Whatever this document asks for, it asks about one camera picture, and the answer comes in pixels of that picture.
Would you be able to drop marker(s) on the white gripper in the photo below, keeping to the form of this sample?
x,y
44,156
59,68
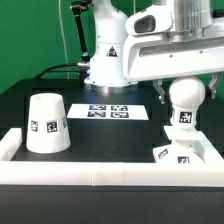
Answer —
x,y
152,57

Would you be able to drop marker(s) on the white lamp bulb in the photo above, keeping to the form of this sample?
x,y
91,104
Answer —
x,y
186,95

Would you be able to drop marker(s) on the white lamp base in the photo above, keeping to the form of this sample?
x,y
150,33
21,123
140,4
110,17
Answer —
x,y
179,151

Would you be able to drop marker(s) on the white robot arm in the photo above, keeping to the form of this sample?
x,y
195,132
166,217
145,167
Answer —
x,y
169,39

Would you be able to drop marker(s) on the white lamp shade cone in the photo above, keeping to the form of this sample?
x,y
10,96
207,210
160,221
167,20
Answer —
x,y
47,130

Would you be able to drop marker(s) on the white marker sheet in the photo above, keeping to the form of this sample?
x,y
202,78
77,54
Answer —
x,y
107,112

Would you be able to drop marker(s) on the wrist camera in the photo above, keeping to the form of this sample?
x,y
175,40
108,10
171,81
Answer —
x,y
154,19

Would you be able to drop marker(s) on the black articulated camera stand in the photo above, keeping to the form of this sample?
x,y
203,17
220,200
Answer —
x,y
77,8

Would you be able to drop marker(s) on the white U-shaped frame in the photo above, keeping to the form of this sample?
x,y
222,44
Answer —
x,y
210,174

